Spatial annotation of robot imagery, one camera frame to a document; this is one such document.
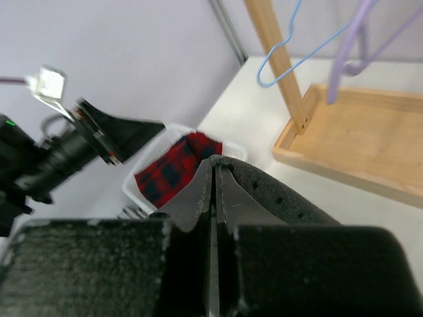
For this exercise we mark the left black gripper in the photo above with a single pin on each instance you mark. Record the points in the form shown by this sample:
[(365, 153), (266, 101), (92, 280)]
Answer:
[(88, 133)]

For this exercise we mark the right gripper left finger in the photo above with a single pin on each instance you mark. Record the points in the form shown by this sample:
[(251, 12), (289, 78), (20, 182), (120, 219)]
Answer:
[(105, 267)]

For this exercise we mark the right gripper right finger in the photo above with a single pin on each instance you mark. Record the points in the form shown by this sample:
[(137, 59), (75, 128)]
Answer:
[(270, 268)]

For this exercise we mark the dark grey dotted skirt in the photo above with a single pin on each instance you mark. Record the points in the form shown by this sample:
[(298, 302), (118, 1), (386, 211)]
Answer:
[(273, 195)]

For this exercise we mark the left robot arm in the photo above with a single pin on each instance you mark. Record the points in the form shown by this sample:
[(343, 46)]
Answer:
[(31, 170)]

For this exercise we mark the purple plastic hanger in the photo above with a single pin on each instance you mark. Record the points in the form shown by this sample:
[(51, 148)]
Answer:
[(356, 33)]

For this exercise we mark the white plastic basket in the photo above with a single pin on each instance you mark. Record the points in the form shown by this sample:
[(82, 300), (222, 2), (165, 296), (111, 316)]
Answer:
[(157, 147)]

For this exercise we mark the red plaid garment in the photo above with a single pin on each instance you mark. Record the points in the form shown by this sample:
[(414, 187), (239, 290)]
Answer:
[(169, 174)]

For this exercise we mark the wooden clothes rack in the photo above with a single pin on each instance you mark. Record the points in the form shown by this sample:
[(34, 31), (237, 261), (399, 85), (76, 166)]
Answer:
[(370, 138)]

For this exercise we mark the light blue wire hanger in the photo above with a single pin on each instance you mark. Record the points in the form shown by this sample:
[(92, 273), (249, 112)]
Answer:
[(307, 28)]

